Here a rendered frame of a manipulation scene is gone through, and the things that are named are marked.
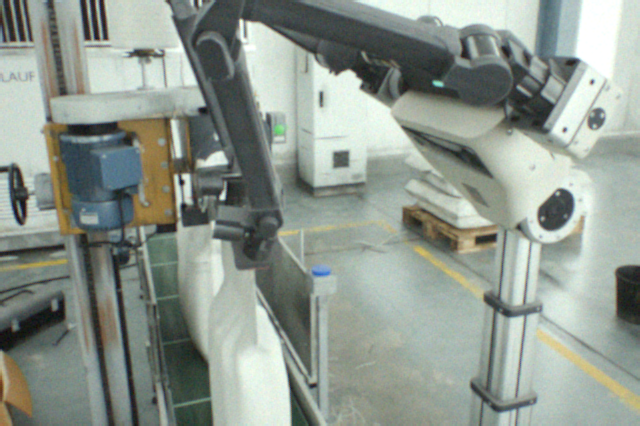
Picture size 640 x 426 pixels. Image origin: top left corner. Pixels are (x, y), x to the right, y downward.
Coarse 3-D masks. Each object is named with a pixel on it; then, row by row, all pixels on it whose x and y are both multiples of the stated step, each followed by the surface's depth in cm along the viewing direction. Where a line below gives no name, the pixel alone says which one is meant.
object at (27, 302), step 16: (32, 288) 318; (48, 288) 318; (0, 304) 298; (16, 304) 300; (32, 304) 303; (48, 304) 311; (64, 304) 321; (0, 320) 286; (16, 320) 293; (32, 320) 303; (48, 320) 313; (0, 336) 287; (16, 336) 295; (32, 336) 305; (64, 336) 306
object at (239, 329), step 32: (224, 256) 172; (224, 288) 165; (224, 320) 151; (256, 320) 130; (224, 352) 142; (256, 352) 140; (224, 384) 144; (256, 384) 139; (224, 416) 147; (256, 416) 140; (288, 416) 147
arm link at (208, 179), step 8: (232, 160) 134; (200, 168) 137; (208, 168) 137; (216, 168) 136; (224, 168) 136; (232, 168) 135; (200, 176) 135; (208, 176) 136; (216, 176) 136; (200, 184) 135; (208, 184) 135; (216, 184) 136; (200, 192) 135; (208, 192) 136; (216, 192) 137
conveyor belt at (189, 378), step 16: (160, 240) 338; (176, 240) 339; (160, 256) 314; (176, 256) 314; (160, 272) 293; (176, 272) 293; (160, 288) 275; (176, 288) 275; (160, 304) 259; (176, 304) 259; (160, 320) 245; (176, 320) 245; (176, 336) 232; (176, 352) 220; (192, 352) 220; (176, 368) 210; (192, 368) 210; (208, 368) 210; (176, 384) 200; (192, 384) 200; (208, 384) 200; (176, 400) 191; (192, 400) 191; (208, 400) 191; (176, 416) 184; (192, 416) 183; (208, 416) 183
